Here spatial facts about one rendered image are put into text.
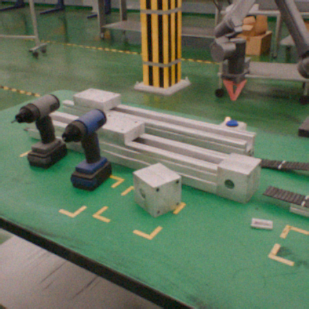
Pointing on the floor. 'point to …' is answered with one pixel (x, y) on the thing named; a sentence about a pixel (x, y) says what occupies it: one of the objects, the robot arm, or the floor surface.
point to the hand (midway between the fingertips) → (233, 97)
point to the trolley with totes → (274, 72)
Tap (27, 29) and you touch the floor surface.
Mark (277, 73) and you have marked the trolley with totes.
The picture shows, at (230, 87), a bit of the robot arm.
